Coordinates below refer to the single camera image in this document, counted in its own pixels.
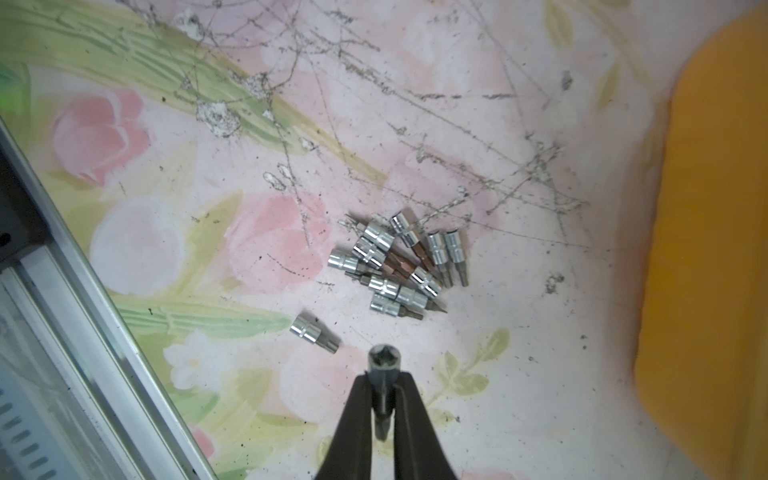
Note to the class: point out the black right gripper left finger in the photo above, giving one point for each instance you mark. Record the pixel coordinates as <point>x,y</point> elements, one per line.
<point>349,455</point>

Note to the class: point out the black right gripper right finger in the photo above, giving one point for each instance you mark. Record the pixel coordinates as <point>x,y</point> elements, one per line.
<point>417,450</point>

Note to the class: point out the star socket bit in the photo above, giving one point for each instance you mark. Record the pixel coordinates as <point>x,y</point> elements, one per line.
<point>383,371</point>

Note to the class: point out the lone metal bit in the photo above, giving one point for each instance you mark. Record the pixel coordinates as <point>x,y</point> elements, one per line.
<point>310,329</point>

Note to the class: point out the yellow plastic storage box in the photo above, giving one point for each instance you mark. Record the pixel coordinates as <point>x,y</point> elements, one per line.
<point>701,365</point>

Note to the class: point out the pile of metal bits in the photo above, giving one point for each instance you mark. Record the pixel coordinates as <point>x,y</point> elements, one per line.
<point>392,265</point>

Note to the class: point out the aluminium mounting rail frame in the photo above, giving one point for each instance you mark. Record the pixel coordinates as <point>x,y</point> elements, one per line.
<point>79,400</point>

